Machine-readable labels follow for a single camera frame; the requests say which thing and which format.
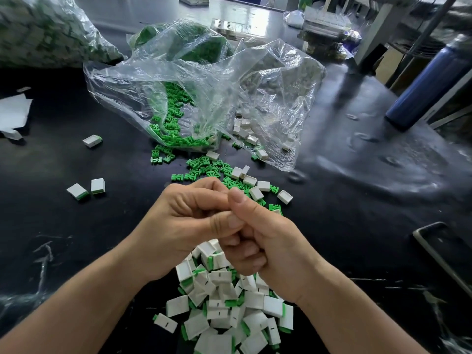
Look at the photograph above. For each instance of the person's right hand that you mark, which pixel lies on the person's right hand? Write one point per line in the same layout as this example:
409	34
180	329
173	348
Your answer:
276	243

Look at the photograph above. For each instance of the person's left hand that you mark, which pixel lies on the person's left hand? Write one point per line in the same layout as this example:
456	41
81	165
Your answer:
181	221

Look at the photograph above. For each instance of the pile of assembled white-green pieces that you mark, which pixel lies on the pile of assembled white-green pieces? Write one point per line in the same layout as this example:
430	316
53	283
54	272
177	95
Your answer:
228	302

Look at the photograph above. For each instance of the assembled white-green part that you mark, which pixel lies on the assembled white-green part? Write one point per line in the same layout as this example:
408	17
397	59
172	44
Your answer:
98	186
10	134
92	140
77	191
165	323

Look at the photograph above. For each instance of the pile of green clips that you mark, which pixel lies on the pile of green clips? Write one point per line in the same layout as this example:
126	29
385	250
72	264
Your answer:
177	121

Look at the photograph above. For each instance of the person's left forearm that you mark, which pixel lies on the person's left forearm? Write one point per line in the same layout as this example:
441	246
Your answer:
74	313

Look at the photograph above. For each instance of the clear plastic bag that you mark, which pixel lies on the clear plastic bag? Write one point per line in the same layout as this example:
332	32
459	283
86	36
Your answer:
284	81

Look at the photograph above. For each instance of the black smartphone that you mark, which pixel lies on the black smartphone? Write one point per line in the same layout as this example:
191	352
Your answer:
444	254

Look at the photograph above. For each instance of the plastic bag full of green pieces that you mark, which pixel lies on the plastic bag full of green pieces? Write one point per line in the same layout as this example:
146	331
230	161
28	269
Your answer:
200	42

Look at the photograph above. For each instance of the white paper sheet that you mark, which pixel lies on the white paper sheet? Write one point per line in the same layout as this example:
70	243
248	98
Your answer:
12	112

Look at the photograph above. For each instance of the white component box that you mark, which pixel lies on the white component box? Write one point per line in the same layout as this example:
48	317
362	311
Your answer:
232	27

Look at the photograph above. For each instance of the brown cardboard box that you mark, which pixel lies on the brown cardboard box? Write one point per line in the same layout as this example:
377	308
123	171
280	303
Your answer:
391	66

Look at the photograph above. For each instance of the grey machine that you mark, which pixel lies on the grey machine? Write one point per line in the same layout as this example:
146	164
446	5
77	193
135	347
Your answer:
330	27

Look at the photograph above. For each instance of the blue cylinder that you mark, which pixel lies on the blue cylinder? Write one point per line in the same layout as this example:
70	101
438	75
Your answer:
431	81

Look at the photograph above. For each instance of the large bag of assembled pieces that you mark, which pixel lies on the large bag of assembled pieces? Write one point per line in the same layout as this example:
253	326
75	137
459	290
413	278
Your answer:
51	31

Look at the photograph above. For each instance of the white metal frame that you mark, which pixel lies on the white metal frame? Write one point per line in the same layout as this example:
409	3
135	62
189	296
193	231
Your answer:
374	31

